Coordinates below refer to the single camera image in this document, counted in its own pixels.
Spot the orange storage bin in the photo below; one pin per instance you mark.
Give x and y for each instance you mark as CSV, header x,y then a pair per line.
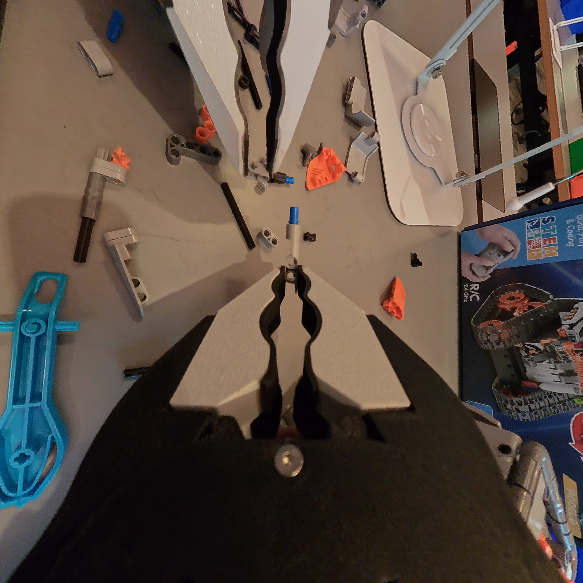
x,y
577,186

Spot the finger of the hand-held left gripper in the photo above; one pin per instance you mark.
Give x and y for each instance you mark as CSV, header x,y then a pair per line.
x,y
305,45
205,54

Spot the dark grey pin connector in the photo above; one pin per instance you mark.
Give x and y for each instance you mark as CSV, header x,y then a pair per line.
x,y
310,154

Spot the black long pin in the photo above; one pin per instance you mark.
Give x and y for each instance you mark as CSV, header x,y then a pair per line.
x,y
135,373

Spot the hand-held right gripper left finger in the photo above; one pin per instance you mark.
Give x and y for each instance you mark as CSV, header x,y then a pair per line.
x,y
218,364

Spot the black small angled connector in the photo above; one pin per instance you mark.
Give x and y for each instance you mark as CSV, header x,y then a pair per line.
x,y
415,260

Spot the grey L-shaped beam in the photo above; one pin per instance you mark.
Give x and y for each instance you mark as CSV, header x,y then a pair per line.
x,y
193,150

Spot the long black axle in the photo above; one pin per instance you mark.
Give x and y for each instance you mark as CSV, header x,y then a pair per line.
x,y
237,216

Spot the teal separator tool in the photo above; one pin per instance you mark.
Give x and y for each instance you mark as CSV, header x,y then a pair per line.
x,y
32,387

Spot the grey curved panel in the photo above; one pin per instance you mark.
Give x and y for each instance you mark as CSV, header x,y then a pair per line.
x,y
344,18
362,155
360,104

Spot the light grey slope tile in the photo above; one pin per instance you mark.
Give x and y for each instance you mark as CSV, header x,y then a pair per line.
x,y
95,58

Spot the light grey cross-hole connector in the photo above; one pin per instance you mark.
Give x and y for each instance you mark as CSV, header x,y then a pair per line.
x,y
258,168

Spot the white book stand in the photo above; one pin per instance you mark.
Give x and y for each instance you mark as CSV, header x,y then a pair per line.
x,y
432,127

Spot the orange flat panel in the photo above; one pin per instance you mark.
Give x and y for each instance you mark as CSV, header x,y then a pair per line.
x,y
325,171

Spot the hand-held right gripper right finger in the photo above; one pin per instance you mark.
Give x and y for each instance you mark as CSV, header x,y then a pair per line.
x,y
360,364

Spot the light grey beam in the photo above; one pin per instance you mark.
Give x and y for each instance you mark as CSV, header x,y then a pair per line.
x,y
292,232

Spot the grey double-hole connector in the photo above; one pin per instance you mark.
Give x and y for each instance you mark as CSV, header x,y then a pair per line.
x,y
268,238

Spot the black thin axle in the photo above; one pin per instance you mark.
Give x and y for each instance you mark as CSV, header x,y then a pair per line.
x,y
241,18

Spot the black connector with blue pin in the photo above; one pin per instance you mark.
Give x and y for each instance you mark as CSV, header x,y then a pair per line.
x,y
282,178

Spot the blue pin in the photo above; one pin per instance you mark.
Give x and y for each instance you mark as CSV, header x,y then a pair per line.
x,y
114,25
294,215

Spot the white tipped rod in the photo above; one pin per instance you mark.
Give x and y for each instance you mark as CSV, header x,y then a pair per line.
x,y
530,196

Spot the light grey long block piece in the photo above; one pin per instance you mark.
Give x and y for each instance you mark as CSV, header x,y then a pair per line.
x,y
125,264

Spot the orange wedge brick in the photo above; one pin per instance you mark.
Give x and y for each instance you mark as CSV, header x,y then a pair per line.
x,y
394,298

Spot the green storage bin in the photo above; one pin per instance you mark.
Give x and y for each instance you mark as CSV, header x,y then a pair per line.
x,y
576,155

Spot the grey cylinder axle assembly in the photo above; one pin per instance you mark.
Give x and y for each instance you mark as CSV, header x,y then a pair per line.
x,y
98,191

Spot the orange five-hole connector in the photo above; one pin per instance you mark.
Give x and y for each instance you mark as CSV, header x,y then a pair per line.
x,y
206,127

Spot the robot kit box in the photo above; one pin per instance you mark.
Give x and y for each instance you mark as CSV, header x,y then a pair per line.
x,y
524,282

